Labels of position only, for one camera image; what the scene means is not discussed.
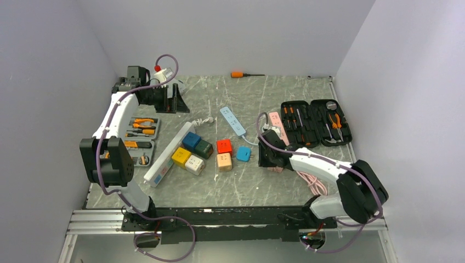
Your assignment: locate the red cube socket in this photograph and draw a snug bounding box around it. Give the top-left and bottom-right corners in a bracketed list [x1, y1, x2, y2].
[216, 139, 233, 156]

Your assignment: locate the pink power strip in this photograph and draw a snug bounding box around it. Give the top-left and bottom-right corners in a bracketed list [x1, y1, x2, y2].
[268, 112, 328, 196]

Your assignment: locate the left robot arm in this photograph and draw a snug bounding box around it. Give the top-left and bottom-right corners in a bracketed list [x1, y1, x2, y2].
[79, 66, 179, 230]

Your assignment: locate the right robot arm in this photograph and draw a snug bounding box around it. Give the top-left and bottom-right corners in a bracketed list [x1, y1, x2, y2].
[258, 129, 389, 227]

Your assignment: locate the blue cube socket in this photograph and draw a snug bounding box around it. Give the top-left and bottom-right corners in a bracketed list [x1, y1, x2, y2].
[182, 132, 201, 152]

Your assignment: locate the pink cube socket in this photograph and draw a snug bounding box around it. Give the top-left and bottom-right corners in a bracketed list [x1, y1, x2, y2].
[267, 167, 283, 173]

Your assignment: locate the blue red pen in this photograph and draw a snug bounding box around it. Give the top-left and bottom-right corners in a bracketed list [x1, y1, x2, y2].
[107, 87, 120, 121]

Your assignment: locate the yellow cube socket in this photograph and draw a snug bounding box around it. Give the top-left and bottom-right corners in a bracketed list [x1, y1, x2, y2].
[171, 147, 192, 169]

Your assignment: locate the clear plastic organizer box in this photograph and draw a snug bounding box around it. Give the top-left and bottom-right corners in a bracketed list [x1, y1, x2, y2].
[170, 78, 186, 95]

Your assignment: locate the white power strip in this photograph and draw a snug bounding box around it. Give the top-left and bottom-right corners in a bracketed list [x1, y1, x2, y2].
[143, 116, 214, 188]

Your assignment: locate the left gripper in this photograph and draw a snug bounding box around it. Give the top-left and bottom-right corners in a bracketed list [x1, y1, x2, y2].
[141, 83, 190, 114]

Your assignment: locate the dark green cube socket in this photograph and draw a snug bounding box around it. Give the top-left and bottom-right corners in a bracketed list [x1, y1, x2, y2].
[194, 139, 213, 159]

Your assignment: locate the light blue power strip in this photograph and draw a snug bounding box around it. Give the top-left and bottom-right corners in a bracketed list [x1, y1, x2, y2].
[220, 106, 258, 146]

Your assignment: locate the orange handled screwdriver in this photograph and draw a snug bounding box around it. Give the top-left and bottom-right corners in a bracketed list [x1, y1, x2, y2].
[230, 72, 265, 78]

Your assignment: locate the beige cube socket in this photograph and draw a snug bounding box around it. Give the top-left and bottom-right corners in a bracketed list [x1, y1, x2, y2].
[216, 152, 233, 172]

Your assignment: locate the black tool case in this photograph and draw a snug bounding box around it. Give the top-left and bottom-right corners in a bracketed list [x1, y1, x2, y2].
[280, 99, 353, 148]

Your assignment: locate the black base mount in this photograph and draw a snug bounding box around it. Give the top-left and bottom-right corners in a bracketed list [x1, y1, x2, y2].
[121, 206, 337, 244]

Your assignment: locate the grey tool tray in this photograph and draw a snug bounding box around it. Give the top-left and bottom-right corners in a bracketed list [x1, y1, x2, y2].
[123, 117, 160, 167]

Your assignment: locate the white cube socket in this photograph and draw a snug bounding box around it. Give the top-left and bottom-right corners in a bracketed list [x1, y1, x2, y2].
[185, 155, 205, 176]

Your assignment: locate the light blue plug adapter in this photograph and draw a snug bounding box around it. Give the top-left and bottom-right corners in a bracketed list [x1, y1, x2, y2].
[236, 146, 252, 162]

